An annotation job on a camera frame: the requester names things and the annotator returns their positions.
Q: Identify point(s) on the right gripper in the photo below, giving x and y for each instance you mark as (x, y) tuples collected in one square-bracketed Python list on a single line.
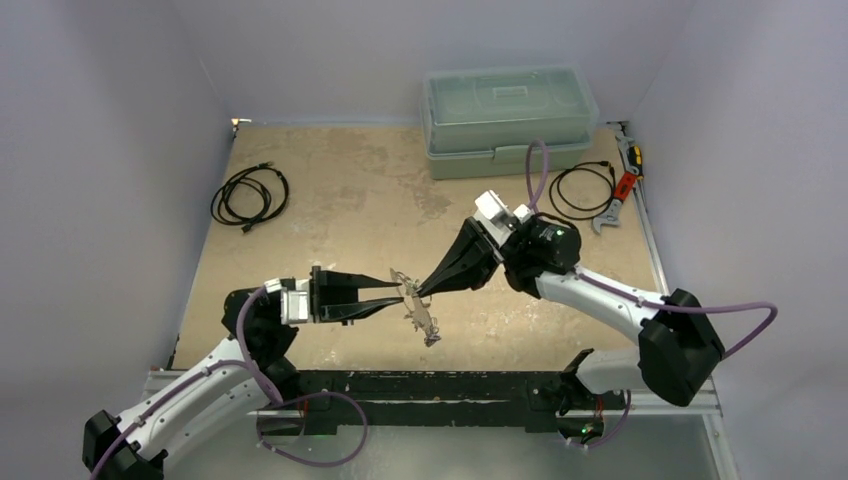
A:
[(485, 244)]

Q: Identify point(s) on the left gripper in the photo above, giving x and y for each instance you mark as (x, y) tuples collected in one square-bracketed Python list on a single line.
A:
[(321, 282)]

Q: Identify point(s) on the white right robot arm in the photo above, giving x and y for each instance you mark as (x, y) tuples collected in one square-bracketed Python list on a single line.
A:
[(675, 350)]

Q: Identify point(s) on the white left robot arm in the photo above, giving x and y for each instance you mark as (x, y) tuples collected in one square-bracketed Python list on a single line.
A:
[(246, 371)]

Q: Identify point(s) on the green plastic toolbox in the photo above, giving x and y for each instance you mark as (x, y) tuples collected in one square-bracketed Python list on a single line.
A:
[(480, 122)]

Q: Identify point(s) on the yellow black tool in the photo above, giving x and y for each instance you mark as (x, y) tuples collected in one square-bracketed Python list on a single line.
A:
[(630, 152)]

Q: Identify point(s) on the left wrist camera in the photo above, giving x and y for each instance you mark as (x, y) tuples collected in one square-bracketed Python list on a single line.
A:
[(294, 299)]

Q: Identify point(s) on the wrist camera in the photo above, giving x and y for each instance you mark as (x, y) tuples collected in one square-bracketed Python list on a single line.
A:
[(497, 212), (294, 299)]

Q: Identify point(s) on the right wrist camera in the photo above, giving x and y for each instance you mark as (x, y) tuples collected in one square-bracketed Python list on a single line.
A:
[(497, 212)]

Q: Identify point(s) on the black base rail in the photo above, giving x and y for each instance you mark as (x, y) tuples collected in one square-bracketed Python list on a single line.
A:
[(322, 401)]

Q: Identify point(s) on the red handled adjustable wrench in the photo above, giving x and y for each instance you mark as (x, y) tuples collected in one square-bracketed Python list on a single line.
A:
[(610, 216)]

